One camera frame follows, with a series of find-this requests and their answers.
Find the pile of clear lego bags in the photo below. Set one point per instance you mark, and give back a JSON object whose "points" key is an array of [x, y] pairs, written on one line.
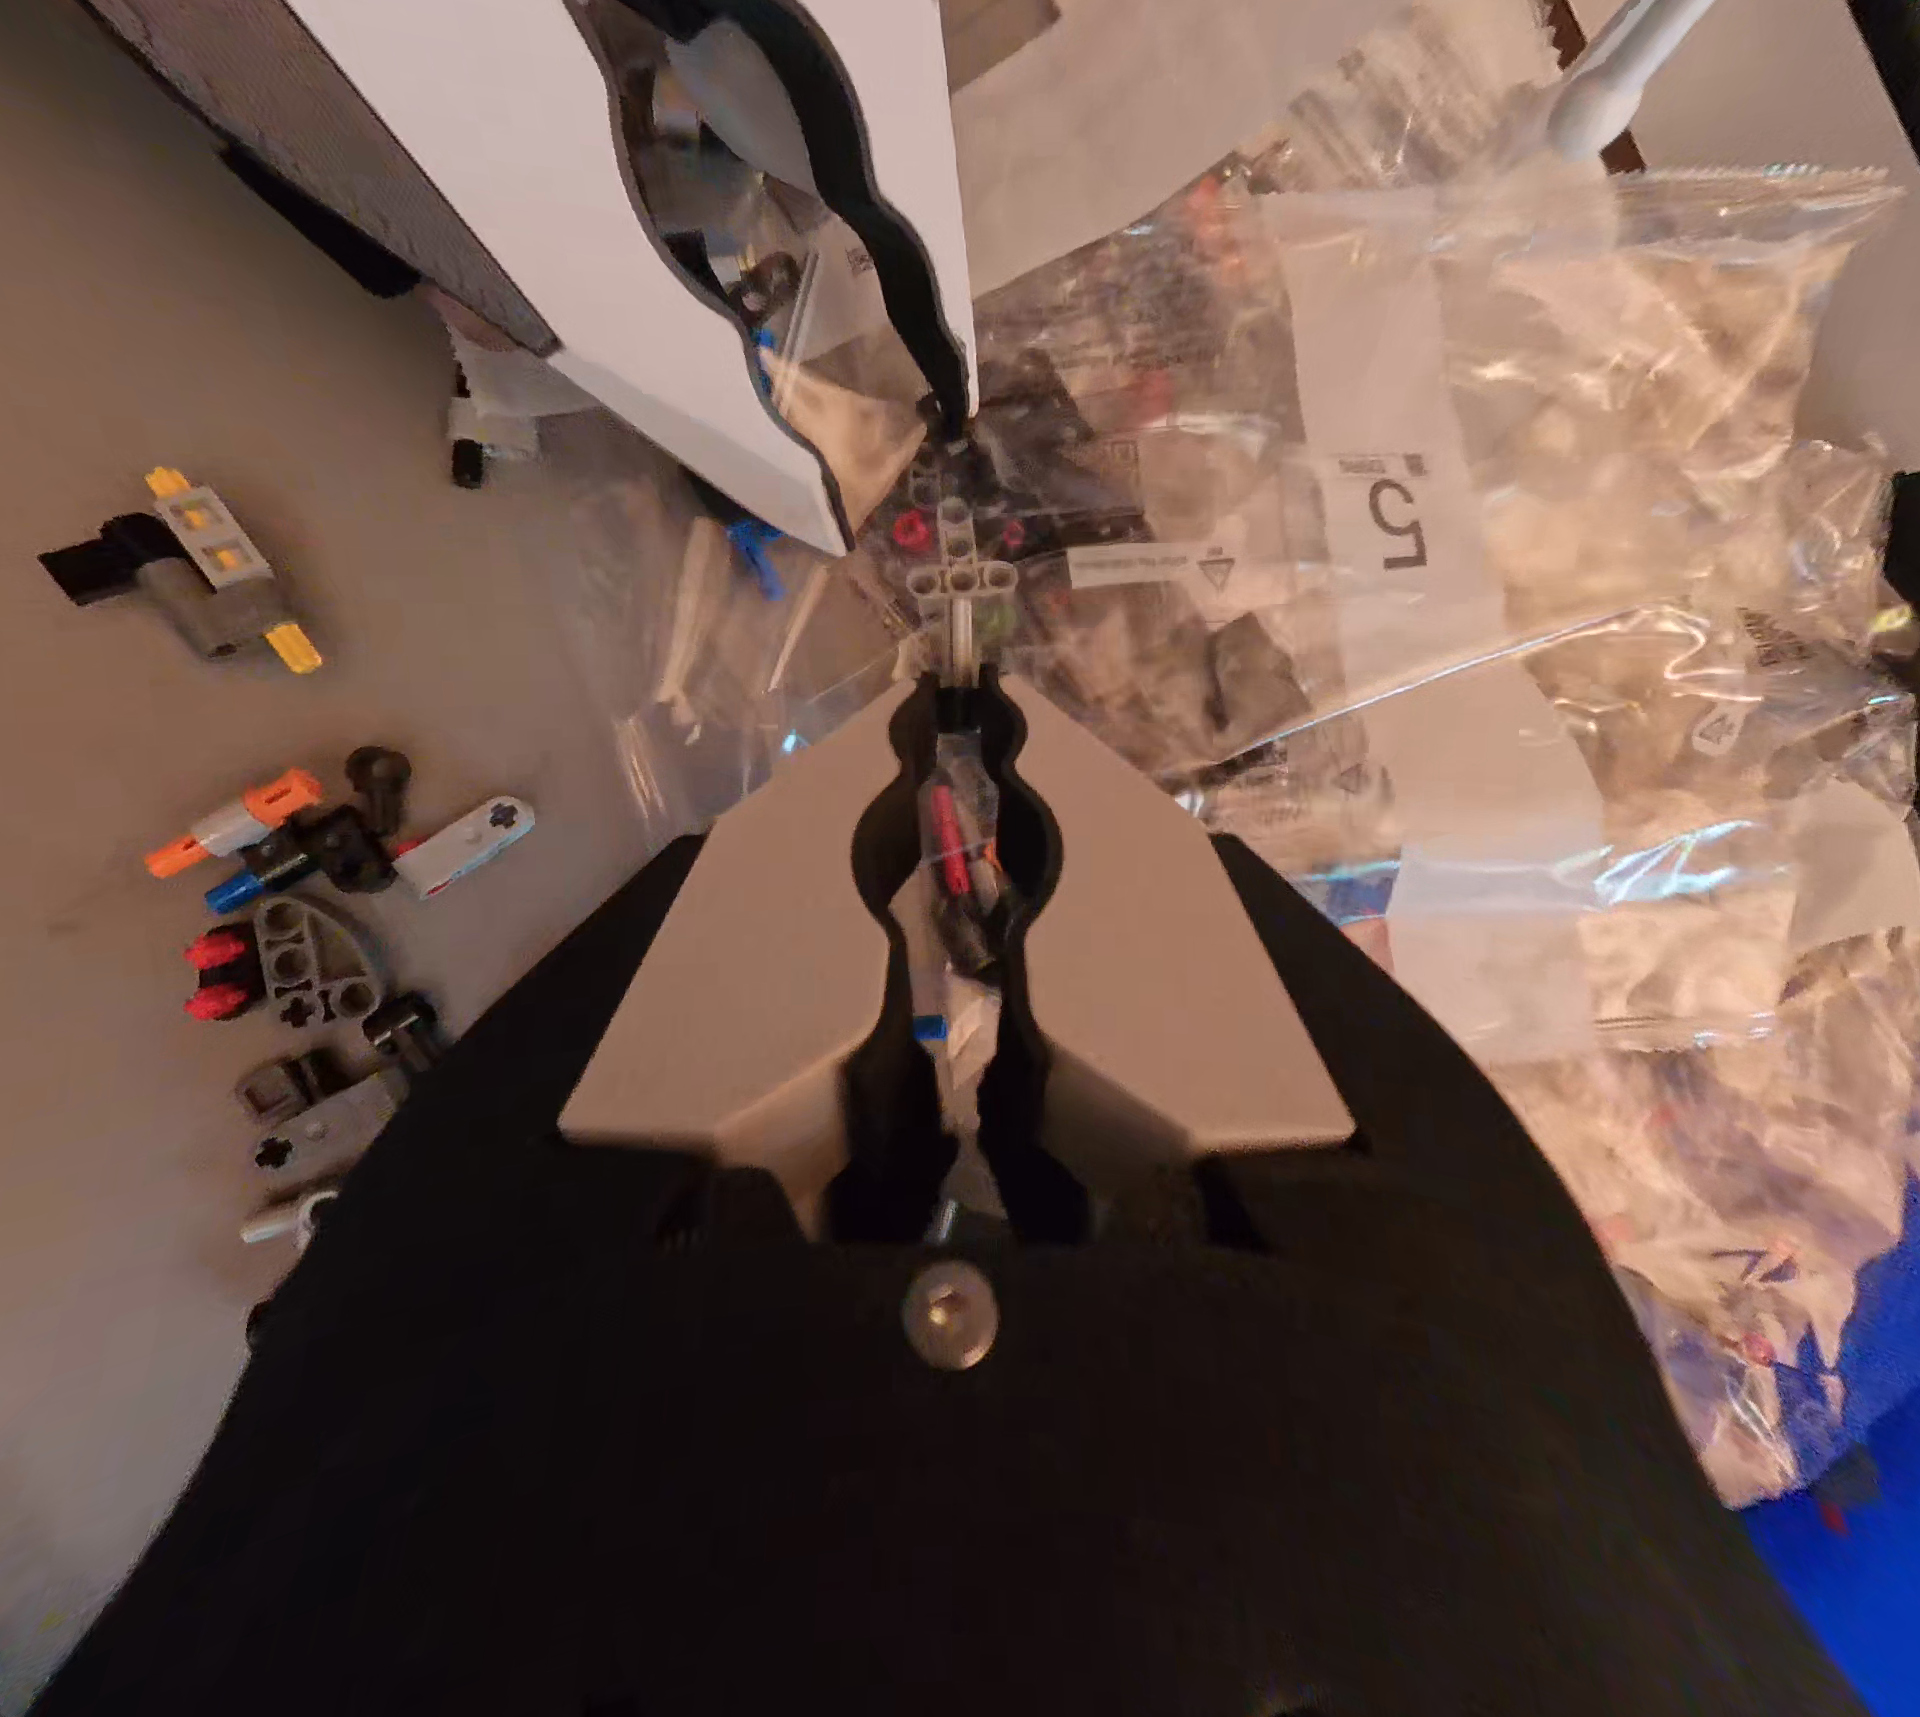
{"points": [[1650, 397]]}

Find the thin grey lego liftarm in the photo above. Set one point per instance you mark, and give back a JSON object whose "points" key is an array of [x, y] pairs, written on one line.
{"points": [[465, 847]]}

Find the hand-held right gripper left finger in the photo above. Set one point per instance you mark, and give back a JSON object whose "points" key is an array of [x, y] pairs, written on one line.
{"points": [[735, 981]]}

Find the loose small lego pieces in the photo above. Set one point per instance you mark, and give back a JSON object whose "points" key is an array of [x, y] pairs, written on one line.
{"points": [[322, 1116]]}

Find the orange grey lego pin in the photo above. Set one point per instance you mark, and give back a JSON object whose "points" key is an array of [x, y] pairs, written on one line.
{"points": [[224, 824]]}

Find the orange blue black connector cluster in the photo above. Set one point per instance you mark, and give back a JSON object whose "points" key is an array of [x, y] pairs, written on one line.
{"points": [[337, 847]]}

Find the grey lego connector black pin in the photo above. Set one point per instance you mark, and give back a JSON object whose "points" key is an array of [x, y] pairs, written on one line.
{"points": [[495, 427]]}

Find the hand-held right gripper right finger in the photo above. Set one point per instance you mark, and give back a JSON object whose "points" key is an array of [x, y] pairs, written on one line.
{"points": [[1185, 997]]}

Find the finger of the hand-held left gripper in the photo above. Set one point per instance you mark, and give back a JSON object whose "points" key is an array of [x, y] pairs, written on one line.
{"points": [[495, 171], [885, 66]]}

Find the light grey lego T beam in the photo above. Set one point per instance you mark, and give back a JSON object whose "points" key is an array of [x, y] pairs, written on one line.
{"points": [[959, 579]]}

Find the small clear bag of pins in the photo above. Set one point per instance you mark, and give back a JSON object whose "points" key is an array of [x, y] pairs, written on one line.
{"points": [[968, 876]]}

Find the blue plastic bin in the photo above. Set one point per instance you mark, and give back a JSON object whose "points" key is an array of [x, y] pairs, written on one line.
{"points": [[1844, 1566]]}

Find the grey yellow lego connector assembly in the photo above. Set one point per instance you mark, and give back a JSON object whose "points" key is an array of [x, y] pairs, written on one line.
{"points": [[210, 577]]}

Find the large clear bag white label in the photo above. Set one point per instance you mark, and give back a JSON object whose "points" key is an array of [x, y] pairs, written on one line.
{"points": [[1395, 472]]}

